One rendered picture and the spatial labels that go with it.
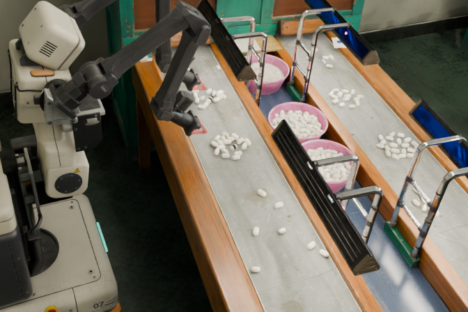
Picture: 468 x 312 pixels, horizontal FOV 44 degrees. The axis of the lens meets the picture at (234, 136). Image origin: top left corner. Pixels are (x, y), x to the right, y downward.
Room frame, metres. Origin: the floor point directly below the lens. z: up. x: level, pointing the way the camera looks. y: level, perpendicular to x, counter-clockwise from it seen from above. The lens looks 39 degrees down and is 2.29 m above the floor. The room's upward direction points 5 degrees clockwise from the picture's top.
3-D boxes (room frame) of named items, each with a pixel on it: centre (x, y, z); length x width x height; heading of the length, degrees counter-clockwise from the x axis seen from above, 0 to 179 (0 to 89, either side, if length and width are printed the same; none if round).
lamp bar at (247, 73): (2.20, 0.08, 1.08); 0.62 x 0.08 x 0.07; 22
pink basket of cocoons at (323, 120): (2.05, -0.28, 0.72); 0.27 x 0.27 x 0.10
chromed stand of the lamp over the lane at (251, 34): (2.22, 0.01, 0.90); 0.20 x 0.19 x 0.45; 22
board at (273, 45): (2.66, -0.03, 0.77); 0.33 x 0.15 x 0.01; 112
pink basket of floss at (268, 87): (2.46, -0.11, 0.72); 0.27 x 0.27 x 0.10
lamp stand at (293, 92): (2.37, -0.36, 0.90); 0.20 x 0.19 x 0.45; 22
